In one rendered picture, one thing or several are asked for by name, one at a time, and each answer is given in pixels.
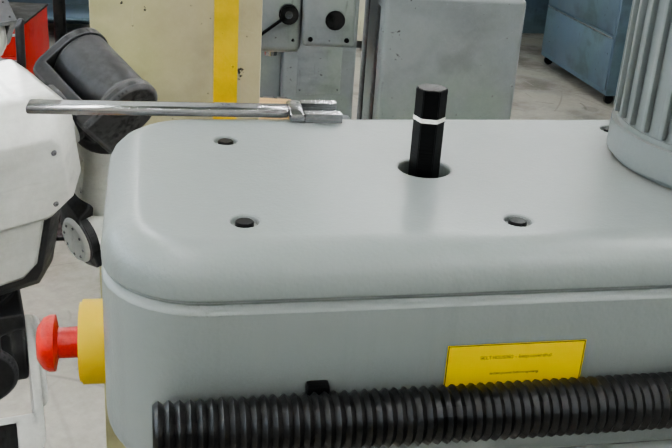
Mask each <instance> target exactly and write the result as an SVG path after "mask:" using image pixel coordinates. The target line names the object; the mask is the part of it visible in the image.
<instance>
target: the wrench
mask: <svg viewBox="0 0 672 448"><path fill-rule="evenodd" d="M336 109H337V102H336V100H300V101H298V100H288V101H286V104H278V103H224V102H166V101H111V100H55V99H30V100H29V102H28V103H27V105H26V113H27V114H65V115H129V116H193V117H257V118H287V117H288V116H289V118H290V121H291V122H304V121H305V123H342V113H341V112H339V111H336Z"/></svg>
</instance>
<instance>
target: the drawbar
mask: <svg viewBox="0 0 672 448"><path fill-rule="evenodd" d="M447 95H448V89H447V88H445V87H443V86H441V85H438V84H426V83H425V84H422V85H419V86H417V88H416V98H415V108H414V115H416V116H417V117H419V118H421V119H428V120H439V119H442V118H444V117H445V113H446V104H447ZM444 122H445V121H444ZM444 122H442V123H440V124H437V125H436V124H425V123H420V122H418V121H417V120H415V119H413V129H412V139H411V149H410V159H409V169H408V175H411V176H415V177H420V178H438V176H439V167H440V158H441V149H442V140H443V131H444Z"/></svg>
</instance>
